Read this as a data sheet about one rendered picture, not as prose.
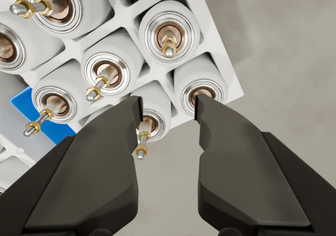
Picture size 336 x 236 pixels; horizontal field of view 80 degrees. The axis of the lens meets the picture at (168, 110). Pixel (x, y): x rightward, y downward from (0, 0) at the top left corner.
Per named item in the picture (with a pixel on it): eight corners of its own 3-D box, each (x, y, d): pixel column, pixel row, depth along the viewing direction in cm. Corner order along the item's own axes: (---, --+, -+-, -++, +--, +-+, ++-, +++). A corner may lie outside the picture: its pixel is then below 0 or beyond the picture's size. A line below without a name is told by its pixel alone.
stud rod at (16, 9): (55, 9, 28) (20, 14, 21) (48, 10, 28) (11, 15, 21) (53, 1, 27) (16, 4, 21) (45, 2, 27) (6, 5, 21)
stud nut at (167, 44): (178, 43, 24) (178, 44, 24) (176, 57, 25) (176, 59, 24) (162, 41, 24) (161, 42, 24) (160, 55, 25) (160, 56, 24)
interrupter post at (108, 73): (104, 82, 35) (99, 90, 32) (98, 69, 34) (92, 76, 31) (117, 78, 34) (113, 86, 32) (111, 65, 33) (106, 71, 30)
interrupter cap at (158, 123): (123, 134, 40) (122, 136, 40) (130, 102, 37) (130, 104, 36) (159, 143, 41) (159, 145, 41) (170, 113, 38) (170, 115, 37)
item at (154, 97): (131, 97, 56) (117, 138, 41) (139, 65, 52) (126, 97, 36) (164, 106, 58) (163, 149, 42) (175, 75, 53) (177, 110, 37)
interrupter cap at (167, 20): (197, 56, 32) (197, 58, 32) (151, 66, 33) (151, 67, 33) (190, 5, 29) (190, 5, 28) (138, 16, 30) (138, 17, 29)
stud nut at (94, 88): (91, 98, 28) (89, 101, 28) (85, 88, 28) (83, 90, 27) (103, 95, 28) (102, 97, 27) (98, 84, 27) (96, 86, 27)
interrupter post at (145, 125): (138, 127, 40) (136, 138, 37) (141, 117, 38) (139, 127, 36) (150, 130, 40) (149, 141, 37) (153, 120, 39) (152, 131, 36)
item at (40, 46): (86, 36, 48) (46, 58, 32) (57, 56, 51) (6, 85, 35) (56, -4, 44) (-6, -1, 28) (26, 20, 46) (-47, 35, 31)
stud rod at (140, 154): (141, 130, 38) (135, 159, 31) (143, 126, 37) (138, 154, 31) (146, 132, 38) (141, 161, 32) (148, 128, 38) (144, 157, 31)
